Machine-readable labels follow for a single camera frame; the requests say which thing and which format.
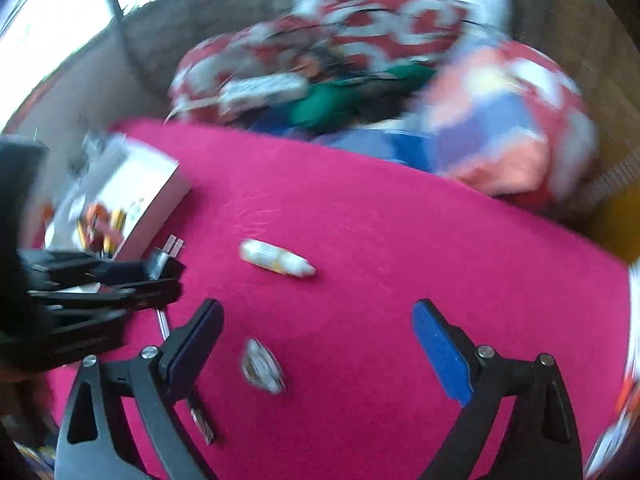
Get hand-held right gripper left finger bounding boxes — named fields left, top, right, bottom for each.
left=54, top=298, right=225, bottom=480

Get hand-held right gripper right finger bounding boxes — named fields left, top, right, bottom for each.
left=412, top=299, right=583, bottom=480

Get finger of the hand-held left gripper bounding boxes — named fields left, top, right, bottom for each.
left=20, top=250, right=183, bottom=292
left=30, top=279, right=182, bottom=314

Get silver metal clip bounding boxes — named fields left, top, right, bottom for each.
left=150, top=234, right=185, bottom=281

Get white cardboard tray box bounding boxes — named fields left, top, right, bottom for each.
left=45, top=132, right=193, bottom=261

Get small white tube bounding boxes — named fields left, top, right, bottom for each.
left=239, top=239, right=317, bottom=279

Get pink tablecloth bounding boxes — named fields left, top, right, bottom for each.
left=47, top=119, right=633, bottom=480

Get white grey small device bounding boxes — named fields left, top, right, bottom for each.
left=584, top=410, right=636, bottom=478

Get orange scissors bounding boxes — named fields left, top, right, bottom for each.
left=614, top=375, right=640, bottom=413

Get pastel checked cloth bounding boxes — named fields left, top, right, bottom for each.
left=320, top=47, right=556, bottom=196

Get white power strip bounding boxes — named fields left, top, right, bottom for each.
left=165, top=74, right=308, bottom=121

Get red white printed cushion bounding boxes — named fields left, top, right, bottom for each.
left=170, top=20, right=331, bottom=121

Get green cloth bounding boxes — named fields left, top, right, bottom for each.
left=290, top=62, right=436, bottom=128

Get round red white cushion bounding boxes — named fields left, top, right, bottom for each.
left=500, top=42, right=601, bottom=211

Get white bordered red cushion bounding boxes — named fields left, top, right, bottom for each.
left=295, top=0, right=511, bottom=68

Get wicker hanging chair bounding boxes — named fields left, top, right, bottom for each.
left=115, top=0, right=640, bottom=241

